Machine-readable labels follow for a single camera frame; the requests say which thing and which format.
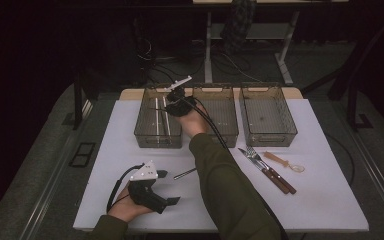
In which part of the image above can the black metal stand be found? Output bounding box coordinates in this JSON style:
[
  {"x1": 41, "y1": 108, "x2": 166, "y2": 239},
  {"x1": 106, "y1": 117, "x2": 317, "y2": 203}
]
[
  {"x1": 73, "y1": 66, "x2": 99, "y2": 131},
  {"x1": 301, "y1": 13, "x2": 374, "y2": 131}
]

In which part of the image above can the black floor frame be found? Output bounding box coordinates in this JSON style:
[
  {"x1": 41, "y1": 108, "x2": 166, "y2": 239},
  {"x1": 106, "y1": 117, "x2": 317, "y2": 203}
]
[{"x1": 69, "y1": 142, "x2": 97, "y2": 168}]

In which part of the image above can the silver utensil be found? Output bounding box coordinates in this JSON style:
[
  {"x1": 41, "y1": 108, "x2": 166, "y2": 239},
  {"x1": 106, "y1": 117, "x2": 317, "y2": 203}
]
[{"x1": 161, "y1": 96, "x2": 172, "y2": 138}]

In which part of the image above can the white framed desk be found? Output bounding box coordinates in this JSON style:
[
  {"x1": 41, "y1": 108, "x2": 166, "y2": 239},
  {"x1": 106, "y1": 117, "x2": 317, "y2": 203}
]
[{"x1": 193, "y1": 0, "x2": 349, "y2": 86}]

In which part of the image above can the translucent beige spoon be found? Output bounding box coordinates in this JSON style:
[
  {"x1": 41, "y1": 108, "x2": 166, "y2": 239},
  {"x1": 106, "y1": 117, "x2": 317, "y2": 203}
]
[{"x1": 263, "y1": 151, "x2": 306, "y2": 174}]

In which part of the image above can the wooden handled knife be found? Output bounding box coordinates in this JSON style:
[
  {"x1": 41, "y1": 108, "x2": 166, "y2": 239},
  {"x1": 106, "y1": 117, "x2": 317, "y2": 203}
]
[{"x1": 238, "y1": 147, "x2": 291, "y2": 195}]

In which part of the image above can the white table cover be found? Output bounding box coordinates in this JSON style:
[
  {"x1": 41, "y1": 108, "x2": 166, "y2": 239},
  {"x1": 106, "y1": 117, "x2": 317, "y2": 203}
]
[{"x1": 73, "y1": 98, "x2": 370, "y2": 233}]

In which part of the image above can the tangle of floor cables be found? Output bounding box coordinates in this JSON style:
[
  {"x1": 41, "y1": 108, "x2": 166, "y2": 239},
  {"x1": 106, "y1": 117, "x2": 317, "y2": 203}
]
[{"x1": 136, "y1": 36, "x2": 264, "y2": 84}]

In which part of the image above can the wooden handled fork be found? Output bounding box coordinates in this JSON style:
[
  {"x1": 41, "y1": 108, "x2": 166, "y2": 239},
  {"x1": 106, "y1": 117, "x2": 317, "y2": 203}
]
[{"x1": 246, "y1": 145, "x2": 298, "y2": 195}]

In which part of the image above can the transparent grey bin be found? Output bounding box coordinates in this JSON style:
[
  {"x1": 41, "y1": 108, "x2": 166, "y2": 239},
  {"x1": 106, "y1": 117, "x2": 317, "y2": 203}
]
[
  {"x1": 191, "y1": 84, "x2": 240, "y2": 148},
  {"x1": 239, "y1": 83, "x2": 298, "y2": 148},
  {"x1": 133, "y1": 87, "x2": 184, "y2": 149}
]

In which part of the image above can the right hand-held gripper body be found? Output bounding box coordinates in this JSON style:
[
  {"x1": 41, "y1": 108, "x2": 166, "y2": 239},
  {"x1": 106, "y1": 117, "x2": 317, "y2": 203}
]
[{"x1": 164, "y1": 75, "x2": 198, "y2": 118}]

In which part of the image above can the person's left hand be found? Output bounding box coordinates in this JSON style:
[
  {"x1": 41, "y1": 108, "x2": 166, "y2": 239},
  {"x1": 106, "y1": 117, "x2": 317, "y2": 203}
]
[{"x1": 107, "y1": 184, "x2": 154, "y2": 223}]

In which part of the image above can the black floor cable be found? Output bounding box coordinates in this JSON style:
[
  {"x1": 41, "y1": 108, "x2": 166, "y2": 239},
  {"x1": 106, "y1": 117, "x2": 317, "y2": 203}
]
[{"x1": 323, "y1": 133, "x2": 356, "y2": 188}]

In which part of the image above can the person's right hand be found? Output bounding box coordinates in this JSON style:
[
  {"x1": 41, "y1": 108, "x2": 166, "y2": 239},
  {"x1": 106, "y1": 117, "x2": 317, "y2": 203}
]
[{"x1": 176, "y1": 109, "x2": 211, "y2": 138}]

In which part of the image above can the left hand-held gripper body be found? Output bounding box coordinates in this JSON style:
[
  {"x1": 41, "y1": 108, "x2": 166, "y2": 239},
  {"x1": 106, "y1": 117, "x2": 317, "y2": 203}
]
[{"x1": 128, "y1": 159, "x2": 168, "y2": 214}]

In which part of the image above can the dark patterned cloth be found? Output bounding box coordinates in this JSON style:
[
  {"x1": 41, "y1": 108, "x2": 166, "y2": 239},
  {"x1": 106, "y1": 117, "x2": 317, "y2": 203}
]
[{"x1": 219, "y1": 0, "x2": 258, "y2": 53}]

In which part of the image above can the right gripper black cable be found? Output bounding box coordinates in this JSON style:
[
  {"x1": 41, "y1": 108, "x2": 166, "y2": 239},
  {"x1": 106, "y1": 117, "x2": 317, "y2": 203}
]
[{"x1": 186, "y1": 96, "x2": 289, "y2": 240}]

